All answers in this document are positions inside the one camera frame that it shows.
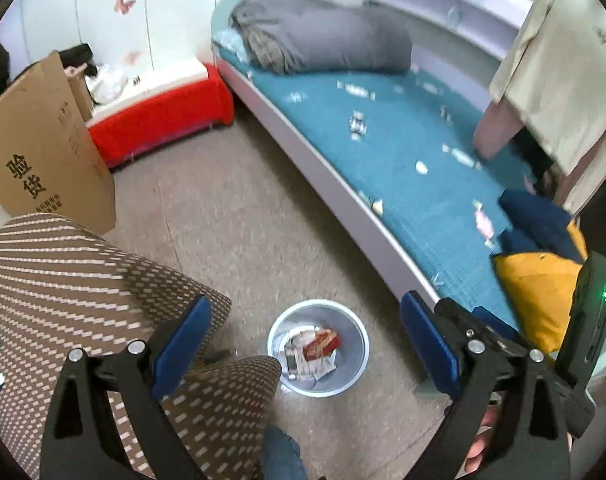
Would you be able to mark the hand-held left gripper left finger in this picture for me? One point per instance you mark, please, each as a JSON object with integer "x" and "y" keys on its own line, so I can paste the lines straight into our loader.
{"x": 180, "y": 345}

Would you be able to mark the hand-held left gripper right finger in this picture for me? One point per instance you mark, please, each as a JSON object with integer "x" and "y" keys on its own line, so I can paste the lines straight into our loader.
{"x": 428, "y": 345}

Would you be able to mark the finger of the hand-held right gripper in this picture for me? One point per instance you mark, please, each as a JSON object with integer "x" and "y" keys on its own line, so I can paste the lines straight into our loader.
{"x": 458, "y": 320}

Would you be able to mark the silver waste bin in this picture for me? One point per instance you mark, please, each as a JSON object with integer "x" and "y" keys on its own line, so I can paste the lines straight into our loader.
{"x": 350, "y": 367}

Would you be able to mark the red wrapper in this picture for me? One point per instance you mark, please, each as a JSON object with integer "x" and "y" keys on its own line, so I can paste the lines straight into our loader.
{"x": 320, "y": 345}

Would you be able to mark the white paper wrapper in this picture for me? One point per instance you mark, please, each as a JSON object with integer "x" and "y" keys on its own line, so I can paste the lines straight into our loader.
{"x": 295, "y": 360}

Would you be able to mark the person's right hand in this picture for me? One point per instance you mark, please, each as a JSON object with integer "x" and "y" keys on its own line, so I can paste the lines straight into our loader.
{"x": 485, "y": 417}

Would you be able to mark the yellow pillow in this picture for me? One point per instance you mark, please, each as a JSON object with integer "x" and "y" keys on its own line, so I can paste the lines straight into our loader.
{"x": 533, "y": 285}

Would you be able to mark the round table with dotted tablecloth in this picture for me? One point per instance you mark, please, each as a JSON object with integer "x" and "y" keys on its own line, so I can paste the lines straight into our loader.
{"x": 83, "y": 285}

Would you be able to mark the navy cloth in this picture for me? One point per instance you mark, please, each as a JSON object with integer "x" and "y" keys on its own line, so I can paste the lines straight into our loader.
{"x": 533, "y": 220}

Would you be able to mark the person's leg in jeans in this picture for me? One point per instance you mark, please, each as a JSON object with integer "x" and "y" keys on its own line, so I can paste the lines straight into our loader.
{"x": 283, "y": 455}

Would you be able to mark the teal bed sheet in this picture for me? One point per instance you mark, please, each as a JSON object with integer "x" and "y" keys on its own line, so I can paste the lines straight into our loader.
{"x": 383, "y": 135}

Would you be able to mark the large cardboard box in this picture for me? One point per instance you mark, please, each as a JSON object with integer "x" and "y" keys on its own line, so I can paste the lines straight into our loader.
{"x": 43, "y": 160}

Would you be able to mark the red bench with white top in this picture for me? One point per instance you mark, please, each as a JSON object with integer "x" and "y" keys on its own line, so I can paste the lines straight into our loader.
{"x": 158, "y": 115}

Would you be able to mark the beige hanging garment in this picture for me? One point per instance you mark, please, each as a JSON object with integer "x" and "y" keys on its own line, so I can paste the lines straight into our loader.
{"x": 558, "y": 85}

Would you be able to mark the light blue bunk bed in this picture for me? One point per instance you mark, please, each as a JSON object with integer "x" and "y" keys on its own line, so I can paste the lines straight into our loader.
{"x": 303, "y": 125}

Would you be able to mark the white crumpled plastic bag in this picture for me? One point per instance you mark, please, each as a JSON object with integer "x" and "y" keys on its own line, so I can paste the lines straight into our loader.
{"x": 105, "y": 84}

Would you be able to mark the faint orange butterfly sticker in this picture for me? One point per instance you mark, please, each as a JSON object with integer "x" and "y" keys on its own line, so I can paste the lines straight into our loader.
{"x": 133, "y": 57}

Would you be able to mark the plaid pillow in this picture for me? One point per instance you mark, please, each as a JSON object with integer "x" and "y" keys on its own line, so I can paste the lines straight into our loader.
{"x": 263, "y": 52}

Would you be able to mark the black bag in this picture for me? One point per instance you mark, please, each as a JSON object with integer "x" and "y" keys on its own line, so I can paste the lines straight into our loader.
{"x": 75, "y": 55}

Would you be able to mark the grey blanket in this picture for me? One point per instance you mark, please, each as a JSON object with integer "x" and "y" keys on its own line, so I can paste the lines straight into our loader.
{"x": 333, "y": 35}

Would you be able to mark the white wardrobe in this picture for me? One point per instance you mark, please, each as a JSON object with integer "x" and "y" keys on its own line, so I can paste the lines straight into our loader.
{"x": 183, "y": 10}

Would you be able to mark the red butterfly sticker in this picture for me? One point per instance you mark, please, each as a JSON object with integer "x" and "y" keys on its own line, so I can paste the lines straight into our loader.
{"x": 124, "y": 4}

